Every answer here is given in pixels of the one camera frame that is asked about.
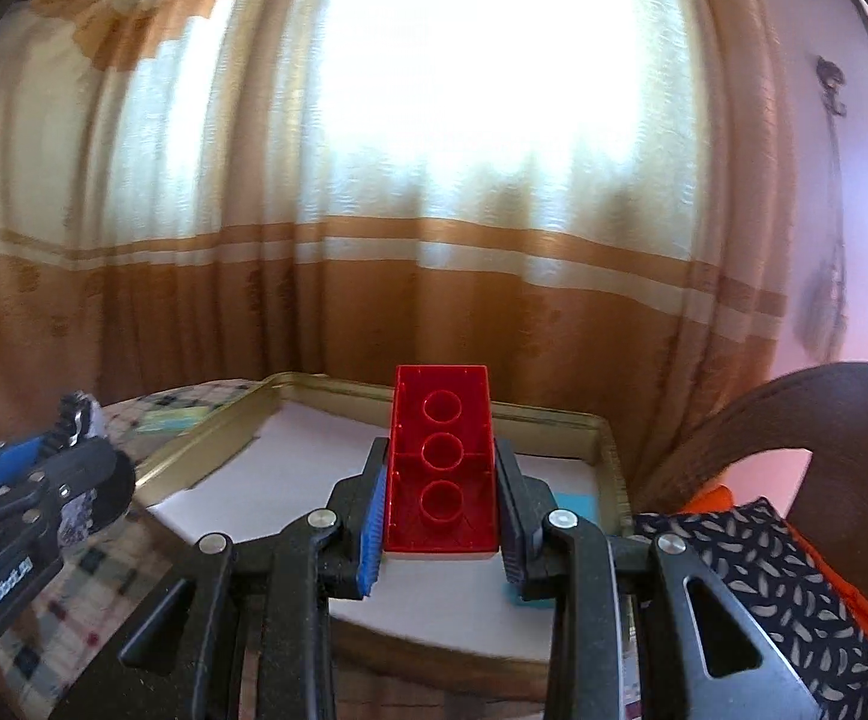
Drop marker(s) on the plaid tablecloth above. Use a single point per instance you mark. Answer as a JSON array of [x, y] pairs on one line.
[[104, 585]]

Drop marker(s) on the red plastic building block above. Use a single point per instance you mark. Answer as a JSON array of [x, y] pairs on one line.
[[441, 465]]

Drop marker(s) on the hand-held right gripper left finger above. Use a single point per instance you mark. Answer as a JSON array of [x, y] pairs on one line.
[[371, 532]]

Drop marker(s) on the wooden chair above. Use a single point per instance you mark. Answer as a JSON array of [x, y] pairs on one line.
[[779, 405]]

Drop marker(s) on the beige and gold curtain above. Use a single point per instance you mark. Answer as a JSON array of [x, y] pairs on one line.
[[179, 277]]

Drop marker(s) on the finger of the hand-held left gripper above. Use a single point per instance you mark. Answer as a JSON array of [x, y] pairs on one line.
[[81, 480], [21, 459]]

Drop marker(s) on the yellow-green box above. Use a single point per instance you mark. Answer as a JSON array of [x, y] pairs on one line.
[[201, 442]]

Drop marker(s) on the teal block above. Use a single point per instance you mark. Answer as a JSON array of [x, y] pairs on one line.
[[576, 511]]

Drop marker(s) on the orange cloth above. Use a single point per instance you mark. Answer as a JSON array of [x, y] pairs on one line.
[[865, 609]]

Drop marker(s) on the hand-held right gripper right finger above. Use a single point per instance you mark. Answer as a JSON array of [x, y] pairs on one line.
[[513, 540]]

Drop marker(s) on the white tray liner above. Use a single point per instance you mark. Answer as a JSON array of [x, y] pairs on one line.
[[291, 465]]

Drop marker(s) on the dark leaf print cushion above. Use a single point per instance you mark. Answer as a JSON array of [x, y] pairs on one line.
[[764, 570]]

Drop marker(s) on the speckled black white object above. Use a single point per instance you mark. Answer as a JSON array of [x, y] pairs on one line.
[[94, 420]]

